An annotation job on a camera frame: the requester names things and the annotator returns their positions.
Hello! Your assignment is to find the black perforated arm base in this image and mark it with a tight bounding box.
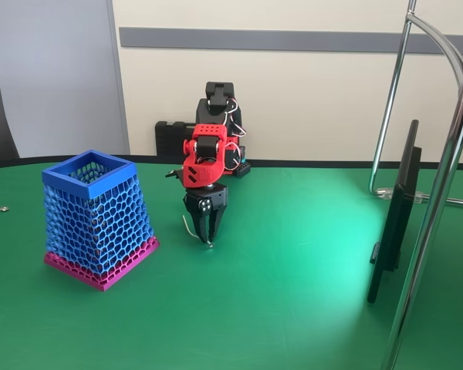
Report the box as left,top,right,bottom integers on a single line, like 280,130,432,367
231,160,252,179

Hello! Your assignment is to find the blue and pink mesh basket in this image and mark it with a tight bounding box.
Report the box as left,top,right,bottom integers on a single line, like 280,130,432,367
41,149,161,292

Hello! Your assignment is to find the black plastic tool case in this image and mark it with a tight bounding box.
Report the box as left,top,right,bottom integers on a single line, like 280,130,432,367
154,120,198,157

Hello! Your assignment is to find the green table cloth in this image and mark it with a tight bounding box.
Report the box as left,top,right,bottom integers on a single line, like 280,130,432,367
0,153,463,370

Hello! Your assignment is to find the clear plastic clip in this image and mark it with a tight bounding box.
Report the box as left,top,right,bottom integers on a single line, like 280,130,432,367
374,187,426,202

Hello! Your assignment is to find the black flat monitor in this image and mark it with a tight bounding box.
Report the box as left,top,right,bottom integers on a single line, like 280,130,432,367
366,119,424,305

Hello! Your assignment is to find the chrome tube stand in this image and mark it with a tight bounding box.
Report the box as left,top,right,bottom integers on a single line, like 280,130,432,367
368,0,463,370

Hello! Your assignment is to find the grey wall rail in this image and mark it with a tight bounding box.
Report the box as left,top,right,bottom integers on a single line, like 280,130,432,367
119,26,463,56

